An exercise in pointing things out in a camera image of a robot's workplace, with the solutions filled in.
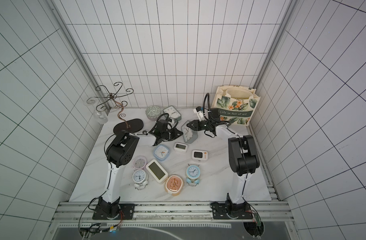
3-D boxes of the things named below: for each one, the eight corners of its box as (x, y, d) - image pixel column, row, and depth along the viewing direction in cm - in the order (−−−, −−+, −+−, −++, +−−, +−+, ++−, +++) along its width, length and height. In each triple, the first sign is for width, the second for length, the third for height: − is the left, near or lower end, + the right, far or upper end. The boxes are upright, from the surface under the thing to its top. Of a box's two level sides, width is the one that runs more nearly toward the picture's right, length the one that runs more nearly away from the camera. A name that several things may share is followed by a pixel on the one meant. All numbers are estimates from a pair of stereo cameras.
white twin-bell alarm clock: (132, 189, 81) (130, 187, 77) (136, 172, 87) (134, 169, 84) (146, 189, 81) (145, 187, 77) (149, 172, 87) (148, 169, 84)
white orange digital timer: (191, 161, 92) (192, 158, 89) (191, 152, 96) (191, 150, 93) (207, 161, 92) (208, 158, 89) (206, 152, 96) (207, 150, 93)
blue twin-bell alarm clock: (186, 185, 82) (186, 183, 79) (186, 166, 89) (186, 163, 86) (200, 185, 82) (201, 183, 79) (199, 166, 89) (199, 163, 86)
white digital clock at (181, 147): (173, 152, 95) (173, 150, 94) (174, 143, 99) (173, 142, 98) (187, 152, 95) (187, 150, 94) (187, 143, 99) (187, 142, 98)
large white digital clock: (146, 168, 88) (145, 166, 85) (155, 160, 91) (154, 158, 88) (160, 184, 82) (159, 182, 79) (169, 175, 85) (168, 173, 82)
